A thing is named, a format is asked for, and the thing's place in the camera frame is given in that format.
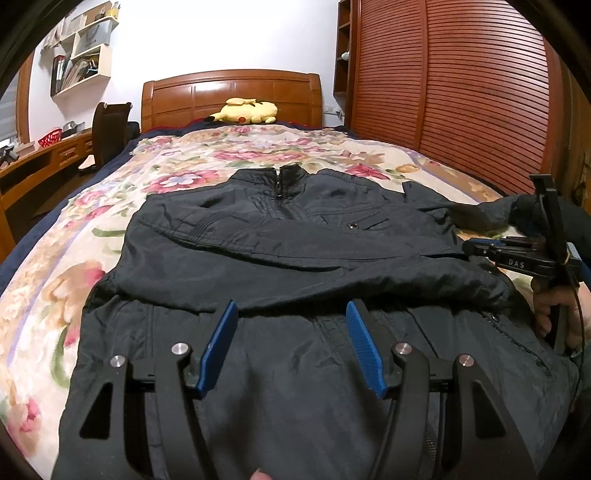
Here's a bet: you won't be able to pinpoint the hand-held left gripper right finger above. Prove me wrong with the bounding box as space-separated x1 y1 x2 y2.
345 299 539 480

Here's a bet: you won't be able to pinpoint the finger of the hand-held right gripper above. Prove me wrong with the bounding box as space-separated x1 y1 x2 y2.
463 237 509 260

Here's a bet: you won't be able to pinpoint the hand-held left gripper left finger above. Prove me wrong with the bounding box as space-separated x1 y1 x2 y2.
52 299 259 480

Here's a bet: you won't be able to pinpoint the black jacket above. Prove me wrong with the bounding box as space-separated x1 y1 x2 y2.
51 165 583 480

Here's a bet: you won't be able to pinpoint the person's right hand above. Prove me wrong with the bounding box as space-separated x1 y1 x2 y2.
531 277 591 350

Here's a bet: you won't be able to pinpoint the wooden slatted wardrobe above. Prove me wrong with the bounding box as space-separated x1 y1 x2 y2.
348 0 591 208

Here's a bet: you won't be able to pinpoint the floral blanket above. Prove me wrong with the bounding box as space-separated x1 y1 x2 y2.
0 124 522 467

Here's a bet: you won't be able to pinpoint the yellow plush toy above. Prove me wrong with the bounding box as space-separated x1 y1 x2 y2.
205 97 279 125

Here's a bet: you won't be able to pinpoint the dark brown chair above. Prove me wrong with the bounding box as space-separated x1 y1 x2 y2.
78 102 140 177

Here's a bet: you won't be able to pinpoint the wooden bed headboard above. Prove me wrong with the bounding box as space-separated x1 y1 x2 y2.
141 69 323 133

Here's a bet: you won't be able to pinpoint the wooden open shelf unit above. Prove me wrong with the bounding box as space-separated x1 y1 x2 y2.
332 0 362 96

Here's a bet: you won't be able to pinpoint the wooden desk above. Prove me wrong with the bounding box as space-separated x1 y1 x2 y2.
0 127 100 264

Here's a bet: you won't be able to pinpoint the row of books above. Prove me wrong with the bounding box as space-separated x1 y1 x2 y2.
62 56 100 89

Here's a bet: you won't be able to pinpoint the black binders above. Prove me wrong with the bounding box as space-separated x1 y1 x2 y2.
50 55 66 96

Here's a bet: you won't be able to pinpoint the grey window blind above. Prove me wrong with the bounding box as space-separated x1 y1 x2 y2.
0 69 22 142

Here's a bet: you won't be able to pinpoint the white wall shelf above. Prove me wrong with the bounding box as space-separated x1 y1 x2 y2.
41 0 123 97

